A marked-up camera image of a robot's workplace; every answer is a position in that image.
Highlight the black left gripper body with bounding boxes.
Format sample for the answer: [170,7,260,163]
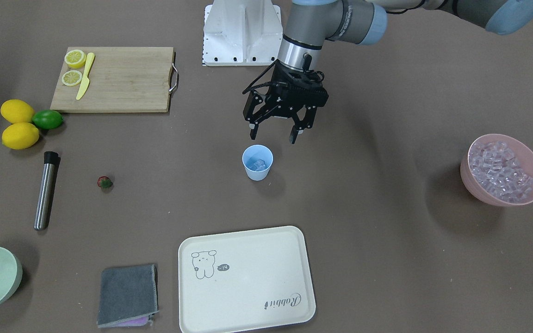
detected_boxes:
[242,60,328,122]

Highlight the clear ice cube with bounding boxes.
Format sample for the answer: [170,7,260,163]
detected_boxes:
[249,159,268,172]

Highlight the red strawberry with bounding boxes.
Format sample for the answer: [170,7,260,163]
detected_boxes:
[97,176,113,191]

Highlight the steel muddler black tip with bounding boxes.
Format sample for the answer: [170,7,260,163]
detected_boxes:
[33,150,61,230]

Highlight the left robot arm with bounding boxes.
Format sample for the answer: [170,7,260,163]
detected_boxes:
[243,0,533,144]

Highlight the light blue cup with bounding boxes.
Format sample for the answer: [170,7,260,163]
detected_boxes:
[242,145,273,181]

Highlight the pink bowl of ice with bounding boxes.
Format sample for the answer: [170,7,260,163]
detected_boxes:
[460,134,533,207]

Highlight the wooden cutting board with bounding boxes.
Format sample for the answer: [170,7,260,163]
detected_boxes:
[50,46,178,114]

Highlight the cream rabbit serving tray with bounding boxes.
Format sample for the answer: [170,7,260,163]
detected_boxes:
[178,226,316,333]

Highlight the yellow plastic knife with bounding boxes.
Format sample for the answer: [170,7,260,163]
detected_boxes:
[75,52,95,100]

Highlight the lemon slice lower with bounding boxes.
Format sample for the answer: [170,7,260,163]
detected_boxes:
[61,70,83,86]

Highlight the lemon slice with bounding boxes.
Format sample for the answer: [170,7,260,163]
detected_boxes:
[64,49,87,69]
[61,70,83,86]

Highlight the lemon slice upper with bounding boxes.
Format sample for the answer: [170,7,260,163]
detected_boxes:
[64,49,87,69]

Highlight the green lime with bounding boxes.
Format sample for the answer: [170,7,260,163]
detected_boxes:
[31,109,64,130]

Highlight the grey folded cloth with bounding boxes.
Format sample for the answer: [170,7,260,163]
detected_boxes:
[97,264,158,328]

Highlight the yellow lemon lower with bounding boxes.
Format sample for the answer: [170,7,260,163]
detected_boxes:
[1,122,40,150]

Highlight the yellow lemon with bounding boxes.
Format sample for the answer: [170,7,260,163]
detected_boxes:
[1,122,40,150]
[0,99,35,124]

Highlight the yellow lemon upper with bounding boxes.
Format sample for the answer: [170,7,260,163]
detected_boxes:
[0,99,35,124]

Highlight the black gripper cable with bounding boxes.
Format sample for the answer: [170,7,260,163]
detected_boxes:
[242,62,285,95]

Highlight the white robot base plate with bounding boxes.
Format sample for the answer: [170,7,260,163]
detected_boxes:
[202,0,283,66]

